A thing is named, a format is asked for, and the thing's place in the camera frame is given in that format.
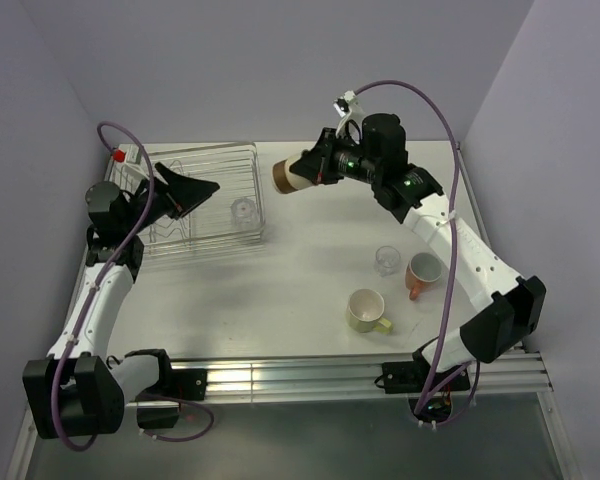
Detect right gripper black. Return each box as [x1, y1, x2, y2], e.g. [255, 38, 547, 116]
[291, 127, 381, 185]

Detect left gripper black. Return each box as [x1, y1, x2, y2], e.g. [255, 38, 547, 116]
[122, 163, 218, 235]

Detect large clear glass cup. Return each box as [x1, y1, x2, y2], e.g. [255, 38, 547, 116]
[231, 197, 259, 230]

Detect pale yellow ceramic mug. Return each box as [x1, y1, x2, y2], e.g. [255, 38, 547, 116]
[345, 289, 393, 335]

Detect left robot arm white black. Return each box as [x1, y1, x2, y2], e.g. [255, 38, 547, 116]
[23, 163, 220, 440]

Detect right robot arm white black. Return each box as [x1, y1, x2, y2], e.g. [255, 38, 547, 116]
[272, 113, 546, 390]

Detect small clear glass cup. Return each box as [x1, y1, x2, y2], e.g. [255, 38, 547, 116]
[374, 245, 401, 277]

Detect orange ceramic mug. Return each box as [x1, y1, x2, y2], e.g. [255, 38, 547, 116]
[405, 252, 442, 301]

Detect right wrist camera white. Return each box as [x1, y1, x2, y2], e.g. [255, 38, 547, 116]
[334, 90, 365, 136]

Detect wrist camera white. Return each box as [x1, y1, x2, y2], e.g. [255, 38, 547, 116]
[111, 145, 146, 168]
[334, 90, 365, 136]

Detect wire dish rack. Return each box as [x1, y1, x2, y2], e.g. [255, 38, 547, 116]
[107, 141, 266, 259]

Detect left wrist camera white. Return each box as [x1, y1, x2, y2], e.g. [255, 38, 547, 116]
[111, 145, 146, 168]

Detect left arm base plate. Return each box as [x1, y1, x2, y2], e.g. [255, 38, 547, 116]
[140, 368, 207, 402]

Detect aluminium rail frame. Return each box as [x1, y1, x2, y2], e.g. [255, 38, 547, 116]
[29, 349, 554, 407]

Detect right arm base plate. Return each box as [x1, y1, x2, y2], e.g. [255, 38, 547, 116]
[374, 360, 471, 394]

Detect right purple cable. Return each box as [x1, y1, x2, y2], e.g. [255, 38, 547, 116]
[352, 79, 481, 426]

